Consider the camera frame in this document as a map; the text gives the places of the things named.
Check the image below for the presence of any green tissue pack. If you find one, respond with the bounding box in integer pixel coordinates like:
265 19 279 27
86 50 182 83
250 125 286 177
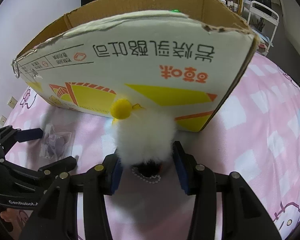
169 9 181 13

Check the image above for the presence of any cardboard box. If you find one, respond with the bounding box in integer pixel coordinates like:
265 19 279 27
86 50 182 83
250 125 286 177
12 0 259 132

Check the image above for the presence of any pink hello kitty blanket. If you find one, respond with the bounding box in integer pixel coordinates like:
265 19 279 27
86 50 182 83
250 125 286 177
7 54 300 239

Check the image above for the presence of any white rolling cart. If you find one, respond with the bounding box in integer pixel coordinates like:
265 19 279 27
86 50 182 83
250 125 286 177
244 0 280 56

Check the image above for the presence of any clear plastic bag purple item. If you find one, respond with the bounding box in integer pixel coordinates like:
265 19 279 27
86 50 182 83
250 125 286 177
39 124 75 161

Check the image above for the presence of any wall socket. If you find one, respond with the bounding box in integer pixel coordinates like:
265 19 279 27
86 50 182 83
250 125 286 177
7 96 18 109
0 115 7 126

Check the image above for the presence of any white fluffy plush keychain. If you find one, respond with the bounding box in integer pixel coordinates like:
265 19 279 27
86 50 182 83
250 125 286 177
110 99 177 184

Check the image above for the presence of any person left hand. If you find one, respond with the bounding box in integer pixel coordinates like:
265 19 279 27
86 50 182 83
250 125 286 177
0 205 32 239

